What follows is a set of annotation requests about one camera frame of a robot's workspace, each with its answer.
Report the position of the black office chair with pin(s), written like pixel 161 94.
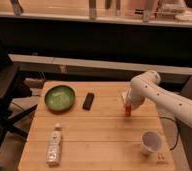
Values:
pixel 11 86

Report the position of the black rectangular block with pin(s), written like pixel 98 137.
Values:
pixel 88 101

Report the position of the clear plastic bottle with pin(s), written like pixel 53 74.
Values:
pixel 54 146

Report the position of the green bowl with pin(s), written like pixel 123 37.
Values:
pixel 60 98

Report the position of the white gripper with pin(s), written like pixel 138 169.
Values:
pixel 129 102

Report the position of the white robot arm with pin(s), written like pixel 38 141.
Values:
pixel 146 85

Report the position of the white paper cup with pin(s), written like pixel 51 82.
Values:
pixel 151 142

